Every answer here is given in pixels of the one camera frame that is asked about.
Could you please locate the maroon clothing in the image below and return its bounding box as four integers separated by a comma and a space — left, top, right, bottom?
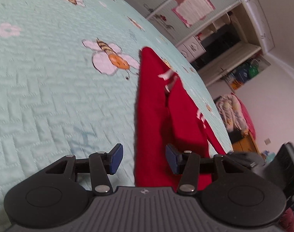
280, 208, 294, 232

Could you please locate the mint quilted bee-print bedspread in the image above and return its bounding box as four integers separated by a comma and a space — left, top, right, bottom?
0, 0, 234, 223

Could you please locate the white drawer cabinet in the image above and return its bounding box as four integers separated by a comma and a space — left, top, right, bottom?
176, 35, 207, 63

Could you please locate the black chair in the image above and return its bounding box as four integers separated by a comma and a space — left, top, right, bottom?
230, 130, 244, 143

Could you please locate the wooden bedside cabinet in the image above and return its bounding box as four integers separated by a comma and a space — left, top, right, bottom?
231, 134, 260, 155

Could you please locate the teal paper bag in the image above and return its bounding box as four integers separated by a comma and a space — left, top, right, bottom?
262, 150, 277, 162

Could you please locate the white door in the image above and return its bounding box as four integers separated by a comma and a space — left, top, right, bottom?
198, 45, 261, 87

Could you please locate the pink-bordered wall poster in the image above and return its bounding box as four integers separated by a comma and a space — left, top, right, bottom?
171, 0, 215, 28

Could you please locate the pile of coloured bags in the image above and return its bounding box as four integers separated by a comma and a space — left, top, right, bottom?
224, 58, 271, 92

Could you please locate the pink pillow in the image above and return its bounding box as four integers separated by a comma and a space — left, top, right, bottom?
231, 93, 256, 138

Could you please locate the folded floral quilt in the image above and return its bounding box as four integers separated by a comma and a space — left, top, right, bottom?
215, 94, 249, 133

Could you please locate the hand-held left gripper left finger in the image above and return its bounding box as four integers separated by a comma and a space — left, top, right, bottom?
45, 143, 124, 196

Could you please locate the red white-striped knit sweater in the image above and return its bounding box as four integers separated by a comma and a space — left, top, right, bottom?
134, 46, 227, 191

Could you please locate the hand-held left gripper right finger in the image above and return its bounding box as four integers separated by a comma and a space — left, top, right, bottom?
165, 143, 244, 196

